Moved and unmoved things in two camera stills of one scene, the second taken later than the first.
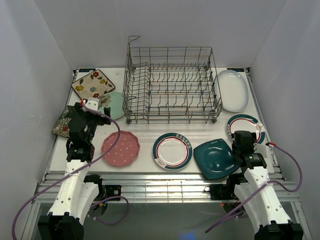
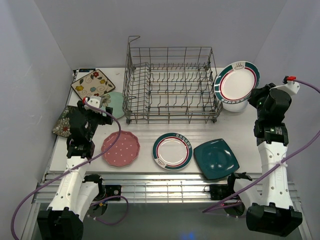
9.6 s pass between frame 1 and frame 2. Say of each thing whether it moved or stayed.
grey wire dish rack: stayed
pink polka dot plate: stayed
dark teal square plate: stayed
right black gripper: moved
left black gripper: stayed
